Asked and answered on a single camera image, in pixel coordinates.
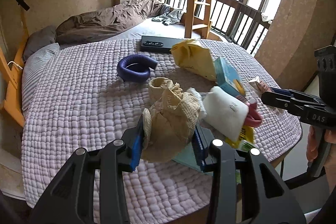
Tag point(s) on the yellow snack wrapper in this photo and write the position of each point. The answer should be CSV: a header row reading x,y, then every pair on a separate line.
x,y
246,136

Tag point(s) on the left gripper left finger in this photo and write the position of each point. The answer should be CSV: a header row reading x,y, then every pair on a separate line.
x,y
69,196

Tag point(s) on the lilac quilted blanket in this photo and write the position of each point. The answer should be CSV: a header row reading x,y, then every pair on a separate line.
x,y
80,102

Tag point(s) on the dark balcony railing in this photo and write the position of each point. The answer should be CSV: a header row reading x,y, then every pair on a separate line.
x,y
239,24

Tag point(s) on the grey pillow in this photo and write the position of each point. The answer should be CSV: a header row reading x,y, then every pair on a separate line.
x,y
39,39

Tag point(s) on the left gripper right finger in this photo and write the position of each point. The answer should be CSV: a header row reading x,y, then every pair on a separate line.
x,y
246,174

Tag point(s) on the black flat box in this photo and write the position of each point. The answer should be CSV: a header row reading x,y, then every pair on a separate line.
x,y
157,44

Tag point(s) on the white vitamin B box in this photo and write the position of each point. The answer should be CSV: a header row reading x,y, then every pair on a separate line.
x,y
259,87

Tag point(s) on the beige paper towel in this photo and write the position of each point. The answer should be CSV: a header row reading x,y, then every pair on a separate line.
x,y
169,122

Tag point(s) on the teal flat box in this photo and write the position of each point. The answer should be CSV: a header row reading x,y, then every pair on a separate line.
x,y
187,158

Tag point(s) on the purple ring tube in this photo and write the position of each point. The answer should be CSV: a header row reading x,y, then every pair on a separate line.
x,y
136,68

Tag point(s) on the grey-green clothes on bed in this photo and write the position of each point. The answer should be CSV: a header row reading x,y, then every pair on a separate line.
x,y
169,18

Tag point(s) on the blue medicine box duck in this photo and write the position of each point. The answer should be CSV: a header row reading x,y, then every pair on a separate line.
x,y
228,78

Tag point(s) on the brown rumpled duvet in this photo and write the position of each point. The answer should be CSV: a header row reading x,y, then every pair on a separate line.
x,y
99,25

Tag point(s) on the white crumpled tissue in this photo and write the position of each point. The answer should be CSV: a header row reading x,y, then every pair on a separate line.
x,y
198,96

